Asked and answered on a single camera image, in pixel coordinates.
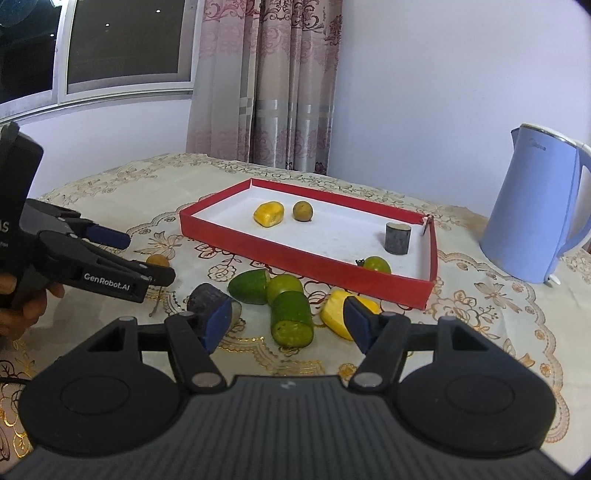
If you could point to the pink floral curtain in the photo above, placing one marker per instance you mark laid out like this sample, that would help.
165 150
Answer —
268 83

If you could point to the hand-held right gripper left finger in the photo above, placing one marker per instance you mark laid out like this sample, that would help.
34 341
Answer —
217 323

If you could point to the light blue electric kettle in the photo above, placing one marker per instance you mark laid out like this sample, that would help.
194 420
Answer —
526 207

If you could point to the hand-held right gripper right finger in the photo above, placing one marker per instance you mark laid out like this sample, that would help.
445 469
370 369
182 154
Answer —
362 323

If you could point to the green tomato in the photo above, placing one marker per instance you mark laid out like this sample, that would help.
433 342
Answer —
284 286
376 266

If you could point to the green cucumber piece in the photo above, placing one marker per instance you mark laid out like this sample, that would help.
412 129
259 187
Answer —
291 316
249 287

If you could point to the yellow pepper piece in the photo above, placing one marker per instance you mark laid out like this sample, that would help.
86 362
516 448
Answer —
337 316
268 213

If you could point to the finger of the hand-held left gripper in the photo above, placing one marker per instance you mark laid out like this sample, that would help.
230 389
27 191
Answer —
111 237
115 277

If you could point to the red cardboard box tray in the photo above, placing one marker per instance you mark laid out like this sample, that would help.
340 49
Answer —
332 230

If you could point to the dark sugarcane piece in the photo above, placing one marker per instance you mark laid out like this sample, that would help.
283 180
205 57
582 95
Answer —
205 300
398 240

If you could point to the person's left hand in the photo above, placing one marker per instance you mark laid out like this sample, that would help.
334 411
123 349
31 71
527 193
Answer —
18 323

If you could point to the window with white frame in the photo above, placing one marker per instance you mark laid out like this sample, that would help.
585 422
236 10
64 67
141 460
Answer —
124 41

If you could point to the brown longan with twig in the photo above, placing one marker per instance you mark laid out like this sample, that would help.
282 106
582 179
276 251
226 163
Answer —
158 261

